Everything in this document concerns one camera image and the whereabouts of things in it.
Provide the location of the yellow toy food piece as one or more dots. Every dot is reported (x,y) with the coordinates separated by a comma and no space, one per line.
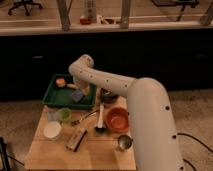
(72,86)

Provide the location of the white round container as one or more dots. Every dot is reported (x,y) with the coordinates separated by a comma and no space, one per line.
(52,130)

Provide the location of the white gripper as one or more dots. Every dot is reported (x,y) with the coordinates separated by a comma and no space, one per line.
(83,86)

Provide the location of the clear plastic cup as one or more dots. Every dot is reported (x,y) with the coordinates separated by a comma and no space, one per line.
(52,116)

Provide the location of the black office chair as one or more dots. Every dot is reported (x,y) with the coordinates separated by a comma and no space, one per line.
(24,3)

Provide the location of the red object on shelf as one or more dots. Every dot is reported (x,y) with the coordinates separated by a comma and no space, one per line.
(84,21)

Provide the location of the dark small bowl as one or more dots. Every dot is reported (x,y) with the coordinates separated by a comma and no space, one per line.
(109,97)

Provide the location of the orange toy food piece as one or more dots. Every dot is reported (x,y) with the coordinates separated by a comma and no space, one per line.
(60,82)

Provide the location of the blue grey sponge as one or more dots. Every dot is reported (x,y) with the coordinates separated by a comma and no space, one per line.
(76,96)

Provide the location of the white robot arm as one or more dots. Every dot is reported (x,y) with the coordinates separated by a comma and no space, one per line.
(155,143)

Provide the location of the metal cup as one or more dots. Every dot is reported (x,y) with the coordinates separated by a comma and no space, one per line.
(124,142)

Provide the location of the orange red bowl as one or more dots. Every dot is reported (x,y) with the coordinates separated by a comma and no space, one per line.
(117,120)

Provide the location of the black tripod stand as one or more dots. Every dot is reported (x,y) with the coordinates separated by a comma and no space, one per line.
(4,156)

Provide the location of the green plastic tray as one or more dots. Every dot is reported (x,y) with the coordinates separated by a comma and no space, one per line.
(61,97)

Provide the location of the green plastic cup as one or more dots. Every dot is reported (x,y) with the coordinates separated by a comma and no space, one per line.
(64,115)

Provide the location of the brown rectangular block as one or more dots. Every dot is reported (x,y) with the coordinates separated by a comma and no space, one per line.
(76,139)

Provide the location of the metal fork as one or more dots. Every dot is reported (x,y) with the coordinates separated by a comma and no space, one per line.
(76,122)

